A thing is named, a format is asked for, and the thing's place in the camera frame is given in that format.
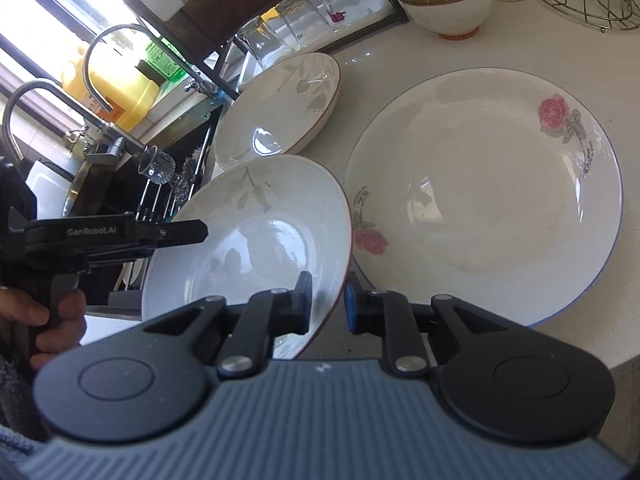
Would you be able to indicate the black dish rack shelf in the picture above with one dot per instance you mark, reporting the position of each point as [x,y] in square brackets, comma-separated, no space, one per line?
[202,27]

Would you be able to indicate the person's left hand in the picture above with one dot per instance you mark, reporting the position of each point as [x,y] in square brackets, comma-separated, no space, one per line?
[19,307]

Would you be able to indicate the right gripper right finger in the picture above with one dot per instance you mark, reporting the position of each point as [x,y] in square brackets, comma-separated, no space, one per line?
[395,320]

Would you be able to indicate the upturned drinking glass middle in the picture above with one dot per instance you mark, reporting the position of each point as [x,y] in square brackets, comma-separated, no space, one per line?
[303,20]

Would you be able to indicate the yellow oil jug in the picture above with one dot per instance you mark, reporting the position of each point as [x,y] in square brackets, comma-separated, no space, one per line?
[130,93]

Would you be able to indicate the green detergent bottle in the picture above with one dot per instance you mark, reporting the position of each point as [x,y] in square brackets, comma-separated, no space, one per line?
[160,68]

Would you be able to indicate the tall chrome faucet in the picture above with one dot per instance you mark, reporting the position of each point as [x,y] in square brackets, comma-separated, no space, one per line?
[108,59]

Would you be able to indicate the leaf plate with brown rim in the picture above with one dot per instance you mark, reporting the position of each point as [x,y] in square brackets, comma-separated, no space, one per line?
[267,220]

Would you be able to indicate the white bowl orange foot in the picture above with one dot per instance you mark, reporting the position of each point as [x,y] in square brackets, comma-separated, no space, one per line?
[450,19]

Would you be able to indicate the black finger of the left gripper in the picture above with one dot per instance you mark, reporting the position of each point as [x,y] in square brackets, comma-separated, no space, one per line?
[172,234]

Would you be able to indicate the upturned drinking glass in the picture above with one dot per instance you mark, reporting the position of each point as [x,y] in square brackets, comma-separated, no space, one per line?
[303,20]
[344,12]
[262,42]

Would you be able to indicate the upturned drinking glass left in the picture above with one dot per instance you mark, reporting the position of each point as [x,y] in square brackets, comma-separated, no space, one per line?
[262,42]

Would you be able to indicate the upturned drinking glass right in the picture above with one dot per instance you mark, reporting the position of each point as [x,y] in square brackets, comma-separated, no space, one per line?
[344,12]

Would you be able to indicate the large rose pattern plate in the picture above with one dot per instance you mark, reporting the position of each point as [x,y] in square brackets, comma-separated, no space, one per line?
[491,185]

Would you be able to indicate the crystal wine glass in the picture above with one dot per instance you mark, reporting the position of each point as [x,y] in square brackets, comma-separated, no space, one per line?
[155,165]

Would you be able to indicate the white drip tray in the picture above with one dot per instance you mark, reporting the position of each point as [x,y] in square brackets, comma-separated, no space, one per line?
[378,9]

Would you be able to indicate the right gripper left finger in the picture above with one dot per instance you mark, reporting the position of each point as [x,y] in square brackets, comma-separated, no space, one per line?
[250,329]

